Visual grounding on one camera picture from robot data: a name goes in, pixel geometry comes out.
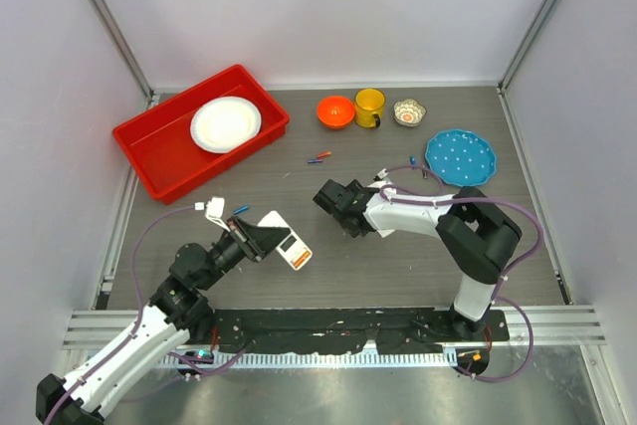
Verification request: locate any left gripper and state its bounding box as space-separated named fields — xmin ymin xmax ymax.
xmin=199 ymin=215 xmax=290 ymax=290

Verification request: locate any white remote control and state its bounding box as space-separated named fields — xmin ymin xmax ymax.
xmin=258 ymin=210 xmax=313 ymax=271

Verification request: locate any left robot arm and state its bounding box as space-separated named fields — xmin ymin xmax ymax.
xmin=36 ymin=216 xmax=293 ymax=424

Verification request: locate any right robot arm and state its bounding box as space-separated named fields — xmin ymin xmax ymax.
xmin=313 ymin=179 xmax=522 ymax=340

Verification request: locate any blue battery by left gripper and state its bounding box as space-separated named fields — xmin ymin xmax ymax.
xmin=233 ymin=205 xmax=250 ymax=214

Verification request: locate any orange bowl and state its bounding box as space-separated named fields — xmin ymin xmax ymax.
xmin=317 ymin=96 xmax=355 ymax=129

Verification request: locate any yellow mug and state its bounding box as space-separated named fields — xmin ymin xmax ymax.
xmin=354 ymin=89 xmax=385 ymax=129

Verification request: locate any patterned small bowl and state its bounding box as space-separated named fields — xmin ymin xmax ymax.
xmin=393 ymin=99 xmax=427 ymax=127

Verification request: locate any white paper plate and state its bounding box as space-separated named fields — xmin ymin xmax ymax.
xmin=190 ymin=97 xmax=262 ymax=154

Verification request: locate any blue dotted plate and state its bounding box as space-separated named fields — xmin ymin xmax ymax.
xmin=424 ymin=129 xmax=498 ymax=187

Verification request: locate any red plastic bin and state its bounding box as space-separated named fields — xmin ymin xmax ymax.
xmin=112 ymin=65 xmax=290 ymax=204

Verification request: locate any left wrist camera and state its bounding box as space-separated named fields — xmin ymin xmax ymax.
xmin=194 ymin=196 xmax=230 ymax=231

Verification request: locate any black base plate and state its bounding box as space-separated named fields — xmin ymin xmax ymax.
xmin=186 ymin=308 xmax=510 ymax=355

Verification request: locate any white cable duct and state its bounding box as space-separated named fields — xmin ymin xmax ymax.
xmin=156 ymin=343 xmax=458 ymax=370

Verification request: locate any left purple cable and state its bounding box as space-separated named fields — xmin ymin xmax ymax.
xmin=44 ymin=203 xmax=200 ymax=425

